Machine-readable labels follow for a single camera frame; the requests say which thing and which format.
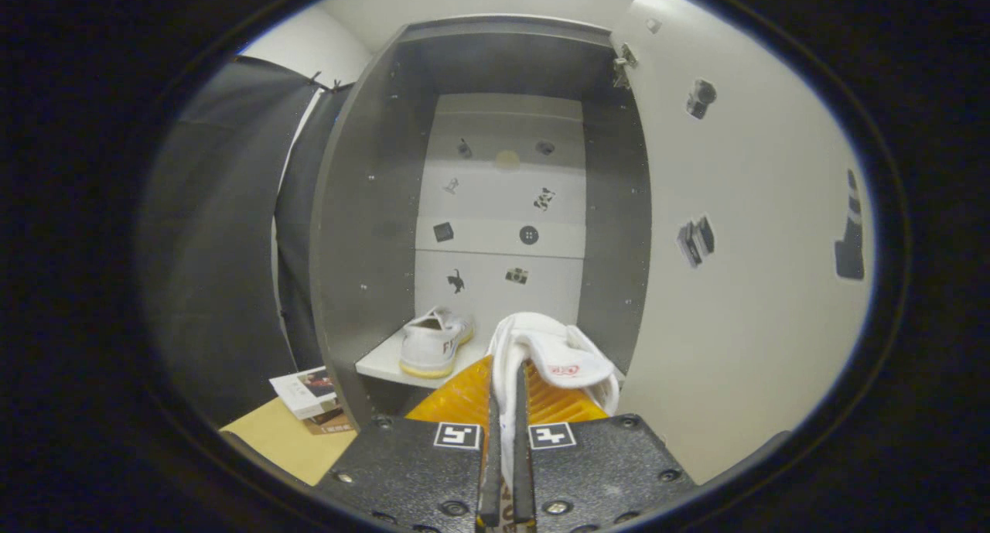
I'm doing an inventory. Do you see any white canvas shoe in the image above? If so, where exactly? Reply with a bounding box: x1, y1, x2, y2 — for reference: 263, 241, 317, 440
486, 311, 622, 532
398, 306, 475, 379

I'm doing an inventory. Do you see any black backdrop cloth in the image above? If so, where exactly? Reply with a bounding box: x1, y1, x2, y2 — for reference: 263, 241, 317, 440
138, 53, 357, 425

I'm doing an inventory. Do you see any white book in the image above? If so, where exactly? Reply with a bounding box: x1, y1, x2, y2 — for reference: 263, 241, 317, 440
269, 367, 339, 420

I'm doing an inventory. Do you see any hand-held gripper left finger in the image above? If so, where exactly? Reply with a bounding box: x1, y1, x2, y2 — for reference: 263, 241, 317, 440
316, 353, 504, 533

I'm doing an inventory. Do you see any metal door hinge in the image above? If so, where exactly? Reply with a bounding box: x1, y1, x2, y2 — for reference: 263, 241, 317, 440
613, 43, 639, 91

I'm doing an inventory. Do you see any grey shoe cabinet door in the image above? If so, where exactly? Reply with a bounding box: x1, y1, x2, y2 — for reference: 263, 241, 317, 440
611, 0, 879, 487

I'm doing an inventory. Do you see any brown book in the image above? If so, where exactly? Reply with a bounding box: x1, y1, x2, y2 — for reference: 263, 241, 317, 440
303, 408, 355, 436

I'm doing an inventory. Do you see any grey shoe cabinet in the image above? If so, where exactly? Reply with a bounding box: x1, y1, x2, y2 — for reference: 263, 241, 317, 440
309, 13, 653, 433

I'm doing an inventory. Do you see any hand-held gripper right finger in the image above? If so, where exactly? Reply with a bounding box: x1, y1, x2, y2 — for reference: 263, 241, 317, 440
515, 361, 701, 533

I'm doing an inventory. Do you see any white cabinet shelf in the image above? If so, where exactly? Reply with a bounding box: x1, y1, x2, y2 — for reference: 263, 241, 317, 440
354, 328, 496, 389

